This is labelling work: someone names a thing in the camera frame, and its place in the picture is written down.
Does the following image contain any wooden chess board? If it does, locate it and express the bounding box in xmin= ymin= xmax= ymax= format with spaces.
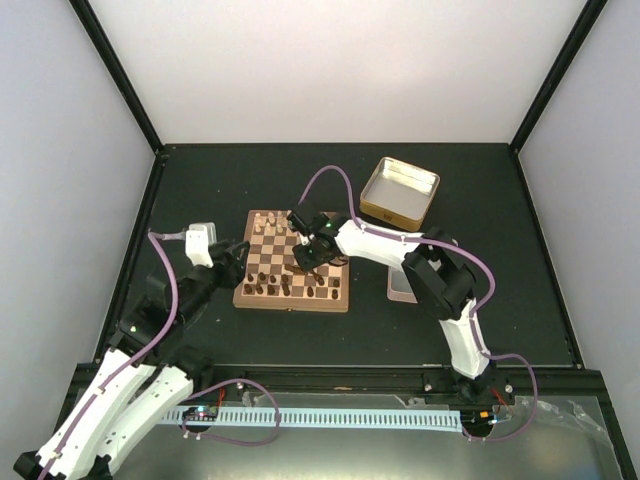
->
xmin=233 ymin=210 xmax=350 ymax=313

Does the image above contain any left controller circuit board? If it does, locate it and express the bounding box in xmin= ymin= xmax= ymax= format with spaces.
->
xmin=182 ymin=406 xmax=219 ymax=422

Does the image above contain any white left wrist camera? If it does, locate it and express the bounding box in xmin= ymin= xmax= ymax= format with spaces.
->
xmin=185 ymin=222 xmax=217 ymax=268

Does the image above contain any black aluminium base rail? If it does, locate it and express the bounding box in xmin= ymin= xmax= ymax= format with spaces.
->
xmin=195 ymin=364 xmax=610 ymax=405

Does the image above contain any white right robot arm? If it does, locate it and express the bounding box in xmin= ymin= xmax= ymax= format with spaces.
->
xmin=287 ymin=207 xmax=491 ymax=404

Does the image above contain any right controller circuit board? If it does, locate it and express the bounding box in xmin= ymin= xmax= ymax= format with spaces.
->
xmin=460 ymin=410 xmax=500 ymax=426

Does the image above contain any silver patterned tin lid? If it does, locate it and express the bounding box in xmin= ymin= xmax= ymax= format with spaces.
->
xmin=387 ymin=267 xmax=417 ymax=304

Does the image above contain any controller circuit board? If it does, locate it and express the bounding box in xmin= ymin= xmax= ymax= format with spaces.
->
xmin=460 ymin=410 xmax=500 ymax=426
xmin=182 ymin=406 xmax=219 ymax=422

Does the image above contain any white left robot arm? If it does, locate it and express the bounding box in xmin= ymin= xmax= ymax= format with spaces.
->
xmin=14 ymin=234 xmax=250 ymax=479

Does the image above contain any right black frame post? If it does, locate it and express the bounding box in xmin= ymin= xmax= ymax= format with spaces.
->
xmin=509 ymin=0 xmax=608 ymax=154

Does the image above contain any gold square tin box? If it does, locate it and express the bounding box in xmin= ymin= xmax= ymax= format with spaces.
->
xmin=359 ymin=157 xmax=440 ymax=232

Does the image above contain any white slotted cable duct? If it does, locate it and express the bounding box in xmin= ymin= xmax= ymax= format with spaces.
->
xmin=159 ymin=406 xmax=463 ymax=433

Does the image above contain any black frame post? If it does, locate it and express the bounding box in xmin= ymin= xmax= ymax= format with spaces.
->
xmin=509 ymin=0 xmax=608 ymax=154
xmin=69 ymin=0 xmax=164 ymax=153

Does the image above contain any left black frame post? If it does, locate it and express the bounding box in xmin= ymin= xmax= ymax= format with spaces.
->
xmin=69 ymin=0 xmax=164 ymax=153

